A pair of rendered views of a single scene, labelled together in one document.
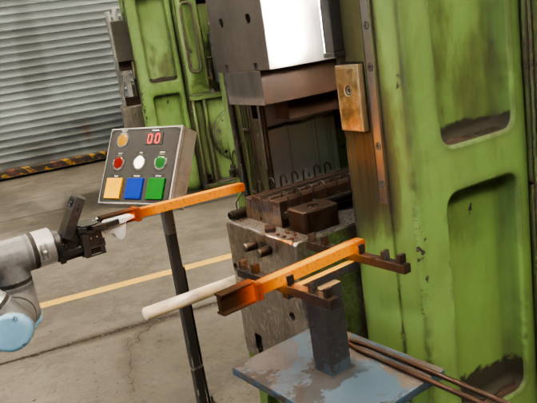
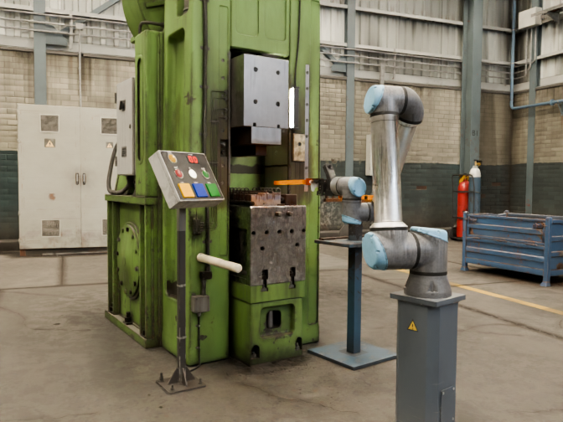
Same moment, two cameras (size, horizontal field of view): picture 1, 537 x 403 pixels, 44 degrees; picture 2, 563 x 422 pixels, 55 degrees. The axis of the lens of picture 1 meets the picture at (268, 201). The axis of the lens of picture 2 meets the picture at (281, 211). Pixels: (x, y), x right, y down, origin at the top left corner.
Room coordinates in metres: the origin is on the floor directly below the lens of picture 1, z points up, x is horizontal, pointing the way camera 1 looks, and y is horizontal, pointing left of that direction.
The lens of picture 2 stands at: (1.94, 3.14, 1.05)
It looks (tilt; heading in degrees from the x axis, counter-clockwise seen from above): 3 degrees down; 268
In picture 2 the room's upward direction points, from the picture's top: straight up
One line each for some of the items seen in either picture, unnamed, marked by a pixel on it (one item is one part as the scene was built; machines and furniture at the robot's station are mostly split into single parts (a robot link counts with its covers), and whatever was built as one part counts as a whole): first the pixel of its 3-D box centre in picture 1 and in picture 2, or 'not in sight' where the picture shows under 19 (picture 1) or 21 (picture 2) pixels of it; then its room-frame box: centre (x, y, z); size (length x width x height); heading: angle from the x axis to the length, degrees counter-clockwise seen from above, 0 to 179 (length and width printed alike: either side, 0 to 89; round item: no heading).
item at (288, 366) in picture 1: (333, 371); (355, 241); (1.36, -0.09, 0.70); 0.40 x 0.30 x 0.02; 36
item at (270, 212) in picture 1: (317, 191); (248, 197); (2.01, -0.16, 0.96); 0.42 x 0.20 x 0.09; 121
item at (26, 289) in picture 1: (17, 304); (353, 211); (1.50, 0.63, 0.92); 0.12 x 0.09 x 0.12; 13
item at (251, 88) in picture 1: (303, 77); (248, 138); (2.01, -0.16, 1.32); 0.42 x 0.20 x 0.10; 121
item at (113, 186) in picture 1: (114, 188); (185, 191); (2.30, 0.53, 1.01); 0.07 x 0.05 x 0.07; 56
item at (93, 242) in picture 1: (77, 240); (328, 187); (1.60, 0.49, 1.03); 0.12 x 0.08 x 0.09; 121
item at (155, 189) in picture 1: (156, 189); (212, 190); (2.18, 0.37, 1.01); 0.07 x 0.05 x 0.07; 56
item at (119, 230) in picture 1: (120, 228); not in sight; (1.64, 0.39, 1.03); 0.09 x 0.03 x 0.06; 118
